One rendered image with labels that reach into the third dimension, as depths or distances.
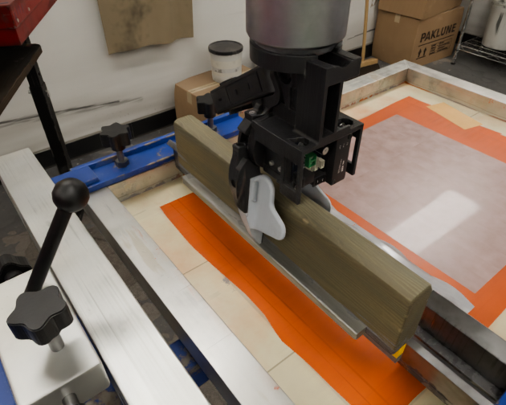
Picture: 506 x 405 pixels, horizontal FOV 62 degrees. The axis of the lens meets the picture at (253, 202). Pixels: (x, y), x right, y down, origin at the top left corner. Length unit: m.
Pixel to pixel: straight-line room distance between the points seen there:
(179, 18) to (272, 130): 2.31
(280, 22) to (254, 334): 0.32
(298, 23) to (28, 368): 0.31
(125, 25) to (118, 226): 1.95
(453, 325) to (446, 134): 0.50
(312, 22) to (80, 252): 0.32
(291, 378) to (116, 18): 2.17
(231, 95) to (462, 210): 0.42
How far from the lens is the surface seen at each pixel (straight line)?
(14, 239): 2.23
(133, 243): 0.55
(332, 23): 0.32
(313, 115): 0.32
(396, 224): 0.64
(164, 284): 0.49
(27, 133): 2.54
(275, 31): 0.31
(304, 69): 0.32
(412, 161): 0.78
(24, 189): 0.60
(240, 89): 0.39
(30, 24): 1.28
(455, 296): 0.57
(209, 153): 0.49
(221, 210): 0.50
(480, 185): 0.77
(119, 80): 2.60
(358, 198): 0.67
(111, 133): 0.63
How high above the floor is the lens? 1.36
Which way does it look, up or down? 39 degrees down
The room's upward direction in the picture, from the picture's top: straight up
